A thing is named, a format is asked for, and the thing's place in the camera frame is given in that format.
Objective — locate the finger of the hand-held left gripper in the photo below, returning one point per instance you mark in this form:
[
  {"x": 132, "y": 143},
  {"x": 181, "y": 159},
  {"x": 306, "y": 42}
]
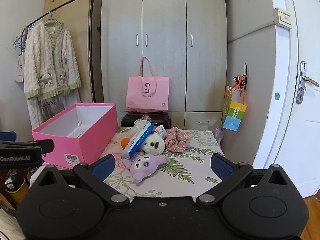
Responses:
[
  {"x": 7, "y": 135},
  {"x": 37, "y": 146}
]

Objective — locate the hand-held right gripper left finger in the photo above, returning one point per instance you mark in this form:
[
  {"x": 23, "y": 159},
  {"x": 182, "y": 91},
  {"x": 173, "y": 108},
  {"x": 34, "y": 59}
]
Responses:
[{"x": 103, "y": 166}]

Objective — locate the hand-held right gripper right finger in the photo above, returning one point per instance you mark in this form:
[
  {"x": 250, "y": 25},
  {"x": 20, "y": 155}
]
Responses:
[{"x": 221, "y": 166}]

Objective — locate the pink cardboard box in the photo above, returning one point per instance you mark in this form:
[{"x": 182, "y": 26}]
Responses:
[{"x": 82, "y": 145}]

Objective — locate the orange makeup sponge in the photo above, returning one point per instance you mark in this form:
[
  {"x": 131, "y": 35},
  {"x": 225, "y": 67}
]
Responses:
[{"x": 124, "y": 142}]

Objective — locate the purple plush toy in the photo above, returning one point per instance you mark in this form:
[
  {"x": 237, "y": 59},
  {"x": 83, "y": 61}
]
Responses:
[{"x": 141, "y": 166}]

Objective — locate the pink floral cloth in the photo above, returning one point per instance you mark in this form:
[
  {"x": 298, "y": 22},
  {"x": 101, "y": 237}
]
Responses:
[{"x": 177, "y": 140}]

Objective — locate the white plush toy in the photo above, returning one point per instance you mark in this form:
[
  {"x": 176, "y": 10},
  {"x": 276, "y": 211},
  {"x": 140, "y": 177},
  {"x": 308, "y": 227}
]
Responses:
[{"x": 153, "y": 143}]

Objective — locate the yellow container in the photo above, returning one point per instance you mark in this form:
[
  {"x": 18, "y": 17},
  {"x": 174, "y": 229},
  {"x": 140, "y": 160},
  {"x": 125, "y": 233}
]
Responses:
[{"x": 18, "y": 190}]

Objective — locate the clear plastic bag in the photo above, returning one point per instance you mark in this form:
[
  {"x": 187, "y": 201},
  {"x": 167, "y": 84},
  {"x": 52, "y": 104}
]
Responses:
[{"x": 219, "y": 136}]

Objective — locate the white fluffy pajama pants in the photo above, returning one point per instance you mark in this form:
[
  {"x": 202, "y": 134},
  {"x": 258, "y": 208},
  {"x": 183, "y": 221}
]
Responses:
[{"x": 35, "y": 112}]

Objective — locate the white wet wipes pack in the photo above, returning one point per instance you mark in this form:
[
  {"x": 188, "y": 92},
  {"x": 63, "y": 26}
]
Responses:
[{"x": 137, "y": 140}]

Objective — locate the floral bed sheet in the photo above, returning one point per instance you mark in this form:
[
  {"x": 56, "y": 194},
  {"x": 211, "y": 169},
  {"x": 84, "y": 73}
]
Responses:
[{"x": 180, "y": 177}]

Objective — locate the colourful gift bag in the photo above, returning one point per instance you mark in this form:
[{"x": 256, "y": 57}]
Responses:
[{"x": 233, "y": 117}]

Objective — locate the black suitcase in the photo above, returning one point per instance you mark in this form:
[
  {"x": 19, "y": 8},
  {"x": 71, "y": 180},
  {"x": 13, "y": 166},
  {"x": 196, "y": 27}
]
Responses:
[{"x": 130, "y": 120}]

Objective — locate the white mesh bath puff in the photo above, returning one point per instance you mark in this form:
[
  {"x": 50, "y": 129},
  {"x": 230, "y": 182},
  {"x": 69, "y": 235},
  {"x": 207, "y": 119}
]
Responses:
[{"x": 141, "y": 123}]

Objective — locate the small printed packet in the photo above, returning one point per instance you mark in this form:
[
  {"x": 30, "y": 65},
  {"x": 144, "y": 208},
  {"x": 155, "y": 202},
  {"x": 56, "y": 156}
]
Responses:
[{"x": 160, "y": 130}]

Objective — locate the small white tote bag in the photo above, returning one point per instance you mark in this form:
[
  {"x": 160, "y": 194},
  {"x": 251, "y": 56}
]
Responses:
[{"x": 19, "y": 67}]

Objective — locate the white door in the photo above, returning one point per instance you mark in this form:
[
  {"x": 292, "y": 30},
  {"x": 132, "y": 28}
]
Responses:
[{"x": 282, "y": 130}]

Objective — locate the pink tote bag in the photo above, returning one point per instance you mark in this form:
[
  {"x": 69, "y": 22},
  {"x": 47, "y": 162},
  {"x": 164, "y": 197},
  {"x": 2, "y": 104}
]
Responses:
[{"x": 147, "y": 97}]

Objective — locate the round blue sticker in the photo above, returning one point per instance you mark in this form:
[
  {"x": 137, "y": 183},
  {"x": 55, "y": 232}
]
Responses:
[{"x": 276, "y": 96}]

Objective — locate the white fluffy cardigan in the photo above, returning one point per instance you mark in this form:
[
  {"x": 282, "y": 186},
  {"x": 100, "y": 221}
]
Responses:
[{"x": 50, "y": 55}]

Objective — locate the black clothes rack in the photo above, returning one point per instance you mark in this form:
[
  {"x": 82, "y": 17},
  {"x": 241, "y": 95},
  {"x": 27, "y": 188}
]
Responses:
[{"x": 92, "y": 30}]

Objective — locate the grey three-door wardrobe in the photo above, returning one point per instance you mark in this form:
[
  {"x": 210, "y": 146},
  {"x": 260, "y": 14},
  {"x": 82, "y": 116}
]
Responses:
[{"x": 165, "y": 17}]

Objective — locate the beige wall switch box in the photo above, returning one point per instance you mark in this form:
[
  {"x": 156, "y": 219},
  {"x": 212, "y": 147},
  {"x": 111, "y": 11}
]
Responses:
[{"x": 283, "y": 17}]

